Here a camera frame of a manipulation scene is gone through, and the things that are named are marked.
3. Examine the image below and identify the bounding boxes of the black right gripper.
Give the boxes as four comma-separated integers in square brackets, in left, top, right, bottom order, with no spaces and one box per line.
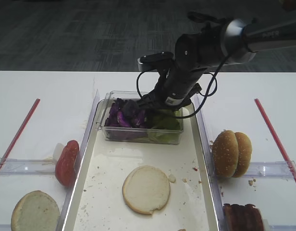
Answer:
[124,61,201,112]

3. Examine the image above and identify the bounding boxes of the green lettuce leaves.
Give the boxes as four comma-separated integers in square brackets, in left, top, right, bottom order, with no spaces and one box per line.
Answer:
[146,110,181,144]

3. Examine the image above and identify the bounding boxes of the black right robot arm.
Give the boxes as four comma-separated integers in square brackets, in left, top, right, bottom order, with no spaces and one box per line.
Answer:
[137,19,296,110]

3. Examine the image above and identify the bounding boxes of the red tomato slice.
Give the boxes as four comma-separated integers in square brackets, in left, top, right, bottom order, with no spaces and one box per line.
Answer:
[55,140,79,188]

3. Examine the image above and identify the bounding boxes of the stacked brown meat patties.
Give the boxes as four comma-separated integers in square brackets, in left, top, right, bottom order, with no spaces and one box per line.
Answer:
[223,204,264,231]

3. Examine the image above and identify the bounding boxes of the purple cabbage leaves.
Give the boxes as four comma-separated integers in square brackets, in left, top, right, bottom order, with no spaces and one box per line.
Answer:
[104,98,148,128]

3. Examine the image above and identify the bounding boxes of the clear plastic salad box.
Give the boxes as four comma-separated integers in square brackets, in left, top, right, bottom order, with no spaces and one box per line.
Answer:
[97,91,183,144]

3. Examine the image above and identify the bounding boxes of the left long clear divider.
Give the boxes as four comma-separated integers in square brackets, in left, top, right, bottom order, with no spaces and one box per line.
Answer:
[56,90,100,231]

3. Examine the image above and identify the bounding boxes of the long clear divider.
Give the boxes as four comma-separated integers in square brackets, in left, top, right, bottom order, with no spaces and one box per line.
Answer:
[56,90,100,231]
[194,93,229,231]

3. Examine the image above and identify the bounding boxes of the right long clear divider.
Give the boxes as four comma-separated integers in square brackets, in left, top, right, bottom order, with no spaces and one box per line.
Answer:
[194,93,229,231]

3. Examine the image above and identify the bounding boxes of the white metal tray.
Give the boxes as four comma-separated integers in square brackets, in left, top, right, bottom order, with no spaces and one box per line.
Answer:
[56,98,222,231]

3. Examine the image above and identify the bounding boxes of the bun bottom on tray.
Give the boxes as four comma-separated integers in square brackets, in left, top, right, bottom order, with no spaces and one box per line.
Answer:
[122,166,171,215]

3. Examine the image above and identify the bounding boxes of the sesame bun top front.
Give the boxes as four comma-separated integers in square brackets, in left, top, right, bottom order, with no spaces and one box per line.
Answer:
[212,130,239,178]

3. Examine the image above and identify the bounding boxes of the sesame bun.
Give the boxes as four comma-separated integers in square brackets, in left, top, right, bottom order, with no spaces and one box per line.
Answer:
[233,132,252,178]
[212,130,239,178]

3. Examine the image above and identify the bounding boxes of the sesame bun top rear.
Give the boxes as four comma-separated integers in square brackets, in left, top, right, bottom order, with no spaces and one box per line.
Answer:
[233,132,252,178]

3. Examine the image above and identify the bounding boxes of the left upper clear holder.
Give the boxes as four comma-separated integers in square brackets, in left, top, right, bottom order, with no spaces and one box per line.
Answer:
[0,158,55,175]

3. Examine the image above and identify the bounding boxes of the clear holder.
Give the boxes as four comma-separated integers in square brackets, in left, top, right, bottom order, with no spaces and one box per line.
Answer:
[0,158,55,175]
[243,161,296,179]
[264,225,296,231]
[0,224,11,231]

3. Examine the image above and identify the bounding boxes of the bun half left side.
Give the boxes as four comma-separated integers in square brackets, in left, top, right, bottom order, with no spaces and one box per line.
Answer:
[11,190,60,231]

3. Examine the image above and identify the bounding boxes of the left red strip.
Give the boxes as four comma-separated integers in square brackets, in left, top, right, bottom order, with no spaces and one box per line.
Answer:
[0,98,40,170]

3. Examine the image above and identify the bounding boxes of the red strip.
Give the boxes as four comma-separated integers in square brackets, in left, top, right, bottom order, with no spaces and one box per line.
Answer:
[0,98,40,170]
[254,98,296,183]

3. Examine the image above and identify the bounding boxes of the right upper clear holder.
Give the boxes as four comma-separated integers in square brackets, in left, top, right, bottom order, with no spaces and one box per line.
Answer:
[243,161,296,179]

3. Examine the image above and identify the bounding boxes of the left lower clear holder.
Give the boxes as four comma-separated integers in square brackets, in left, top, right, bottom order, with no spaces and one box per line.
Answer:
[0,224,11,231]

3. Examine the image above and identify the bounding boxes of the right red strip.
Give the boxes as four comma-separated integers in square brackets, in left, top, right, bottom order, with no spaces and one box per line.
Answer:
[254,98,296,183]

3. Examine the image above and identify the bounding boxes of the right lower clear holder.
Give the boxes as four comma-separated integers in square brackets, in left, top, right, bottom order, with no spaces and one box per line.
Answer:
[264,225,296,231]

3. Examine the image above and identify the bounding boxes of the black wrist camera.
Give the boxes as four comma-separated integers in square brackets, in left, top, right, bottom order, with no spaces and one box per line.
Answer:
[137,51,173,72]

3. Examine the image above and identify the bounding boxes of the black camera cable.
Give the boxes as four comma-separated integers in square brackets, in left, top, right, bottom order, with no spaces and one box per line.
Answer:
[136,11,233,119]

